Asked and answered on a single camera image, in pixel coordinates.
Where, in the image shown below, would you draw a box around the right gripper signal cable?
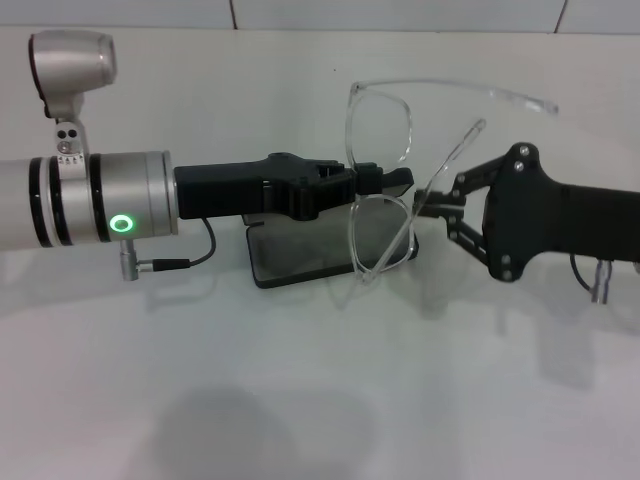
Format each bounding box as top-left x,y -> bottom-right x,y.
569,252 -> 616,305

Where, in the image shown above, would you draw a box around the left gripper signal cable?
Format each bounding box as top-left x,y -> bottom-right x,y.
117,218 -> 217,283

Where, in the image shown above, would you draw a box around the silver left camera bracket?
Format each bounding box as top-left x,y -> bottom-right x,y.
52,115 -> 90,166

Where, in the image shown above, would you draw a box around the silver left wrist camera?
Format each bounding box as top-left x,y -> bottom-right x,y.
28,30 -> 120,121

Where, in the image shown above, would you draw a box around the black glasses case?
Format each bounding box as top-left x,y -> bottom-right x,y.
242,167 -> 421,290

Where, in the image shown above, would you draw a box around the clear white frame glasses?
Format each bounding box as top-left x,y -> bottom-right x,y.
343,78 -> 560,287

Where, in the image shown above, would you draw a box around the gripper signal cable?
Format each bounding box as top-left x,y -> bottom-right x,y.
569,252 -> 616,305
117,218 -> 217,283

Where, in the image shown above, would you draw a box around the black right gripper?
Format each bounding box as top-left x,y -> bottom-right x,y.
413,142 -> 640,284

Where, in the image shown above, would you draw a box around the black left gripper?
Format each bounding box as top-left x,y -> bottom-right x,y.
172,152 -> 384,222

